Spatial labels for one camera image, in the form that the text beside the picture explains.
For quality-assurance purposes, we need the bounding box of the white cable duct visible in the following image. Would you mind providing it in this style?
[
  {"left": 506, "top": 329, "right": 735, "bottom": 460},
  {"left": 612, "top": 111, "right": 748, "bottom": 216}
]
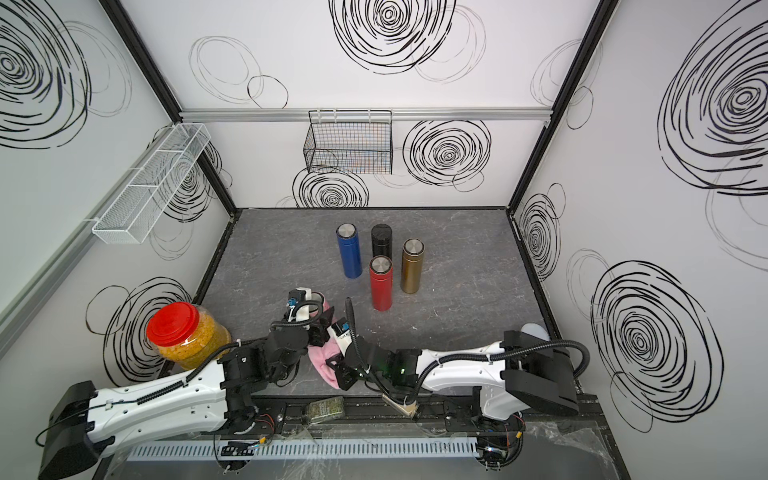
[{"left": 127, "top": 437, "right": 479, "bottom": 462}]

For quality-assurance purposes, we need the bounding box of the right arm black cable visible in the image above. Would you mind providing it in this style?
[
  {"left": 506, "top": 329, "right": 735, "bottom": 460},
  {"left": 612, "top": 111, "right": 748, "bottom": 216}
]
[{"left": 344, "top": 296, "right": 592, "bottom": 403}]

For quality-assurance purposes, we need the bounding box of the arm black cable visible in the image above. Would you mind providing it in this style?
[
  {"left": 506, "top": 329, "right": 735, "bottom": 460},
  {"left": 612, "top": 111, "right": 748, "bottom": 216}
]
[
  {"left": 269, "top": 299, "right": 325, "bottom": 331},
  {"left": 344, "top": 296, "right": 592, "bottom": 403}
]

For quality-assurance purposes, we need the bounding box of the white lid can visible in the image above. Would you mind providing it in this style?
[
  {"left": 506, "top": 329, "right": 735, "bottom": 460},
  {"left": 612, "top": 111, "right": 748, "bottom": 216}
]
[{"left": 520, "top": 323, "right": 550, "bottom": 341}]

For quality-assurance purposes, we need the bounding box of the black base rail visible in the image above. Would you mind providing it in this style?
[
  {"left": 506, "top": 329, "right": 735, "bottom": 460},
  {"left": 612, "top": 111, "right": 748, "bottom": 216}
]
[{"left": 217, "top": 395, "right": 604, "bottom": 437}]

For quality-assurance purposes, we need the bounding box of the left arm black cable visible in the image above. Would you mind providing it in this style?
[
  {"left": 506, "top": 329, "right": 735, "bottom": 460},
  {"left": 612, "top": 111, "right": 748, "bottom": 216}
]
[{"left": 269, "top": 299, "right": 325, "bottom": 331}]

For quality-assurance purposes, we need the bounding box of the beige sponge block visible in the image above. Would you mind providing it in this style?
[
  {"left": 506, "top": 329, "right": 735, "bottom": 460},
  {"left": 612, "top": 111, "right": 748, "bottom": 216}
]
[{"left": 393, "top": 401, "right": 419, "bottom": 418}]

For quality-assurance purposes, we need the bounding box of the red lid snack jar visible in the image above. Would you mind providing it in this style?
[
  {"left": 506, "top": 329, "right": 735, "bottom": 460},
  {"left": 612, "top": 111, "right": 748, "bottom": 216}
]
[{"left": 146, "top": 302, "right": 232, "bottom": 370}]

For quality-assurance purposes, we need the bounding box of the pink microfiber cloth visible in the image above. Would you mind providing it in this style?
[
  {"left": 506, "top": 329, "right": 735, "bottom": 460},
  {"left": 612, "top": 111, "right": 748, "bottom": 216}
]
[{"left": 308, "top": 338, "right": 344, "bottom": 391}]

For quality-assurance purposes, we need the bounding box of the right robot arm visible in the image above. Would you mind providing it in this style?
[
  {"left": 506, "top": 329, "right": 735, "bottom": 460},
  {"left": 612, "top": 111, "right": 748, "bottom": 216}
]
[{"left": 326, "top": 319, "right": 589, "bottom": 421}]

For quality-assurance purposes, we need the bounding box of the black thermos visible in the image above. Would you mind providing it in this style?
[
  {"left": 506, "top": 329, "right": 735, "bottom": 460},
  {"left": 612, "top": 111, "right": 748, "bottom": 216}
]
[{"left": 371, "top": 223, "right": 393, "bottom": 259}]

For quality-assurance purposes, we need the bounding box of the white wire shelf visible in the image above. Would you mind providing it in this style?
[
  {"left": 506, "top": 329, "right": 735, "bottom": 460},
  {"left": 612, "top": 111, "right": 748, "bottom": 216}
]
[{"left": 92, "top": 123, "right": 211, "bottom": 245}]

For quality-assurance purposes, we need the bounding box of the red thermos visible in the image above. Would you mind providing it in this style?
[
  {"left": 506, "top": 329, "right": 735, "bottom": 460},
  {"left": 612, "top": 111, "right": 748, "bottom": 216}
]
[{"left": 369, "top": 255, "right": 393, "bottom": 311}]

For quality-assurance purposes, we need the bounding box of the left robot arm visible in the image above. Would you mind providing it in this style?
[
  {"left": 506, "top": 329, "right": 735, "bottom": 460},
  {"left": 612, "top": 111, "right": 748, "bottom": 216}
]
[{"left": 35, "top": 289, "right": 335, "bottom": 479}]

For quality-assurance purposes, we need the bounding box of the gold thermos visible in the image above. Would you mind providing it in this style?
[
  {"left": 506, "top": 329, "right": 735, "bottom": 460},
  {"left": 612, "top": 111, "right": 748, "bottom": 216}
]
[{"left": 401, "top": 238, "right": 425, "bottom": 294}]

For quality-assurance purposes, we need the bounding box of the green scouring pad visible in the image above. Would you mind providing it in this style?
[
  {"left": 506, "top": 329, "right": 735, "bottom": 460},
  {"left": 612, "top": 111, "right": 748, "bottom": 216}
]
[{"left": 303, "top": 396, "right": 346, "bottom": 425}]

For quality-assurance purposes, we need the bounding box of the blue thermos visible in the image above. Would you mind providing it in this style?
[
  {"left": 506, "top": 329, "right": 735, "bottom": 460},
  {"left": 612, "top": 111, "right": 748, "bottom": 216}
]
[{"left": 336, "top": 223, "right": 362, "bottom": 279}]

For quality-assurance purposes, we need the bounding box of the pink thermos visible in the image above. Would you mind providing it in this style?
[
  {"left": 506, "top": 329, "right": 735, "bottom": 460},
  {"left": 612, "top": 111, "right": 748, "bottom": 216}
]
[{"left": 308, "top": 291, "right": 330, "bottom": 318}]

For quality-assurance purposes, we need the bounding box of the black wire basket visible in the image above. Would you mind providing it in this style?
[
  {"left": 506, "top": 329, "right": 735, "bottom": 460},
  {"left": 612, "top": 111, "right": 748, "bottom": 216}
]
[{"left": 302, "top": 109, "right": 394, "bottom": 175}]

